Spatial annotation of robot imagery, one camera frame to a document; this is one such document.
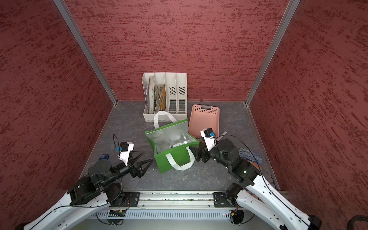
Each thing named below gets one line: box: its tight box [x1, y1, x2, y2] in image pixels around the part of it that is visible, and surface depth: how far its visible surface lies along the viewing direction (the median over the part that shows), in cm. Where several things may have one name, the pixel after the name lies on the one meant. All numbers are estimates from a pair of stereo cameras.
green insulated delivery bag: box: [144, 110, 200, 174], surface depth 74 cm
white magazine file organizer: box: [141, 72, 188, 122], surface depth 109 cm
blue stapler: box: [99, 153, 110, 161], surface depth 89 cm
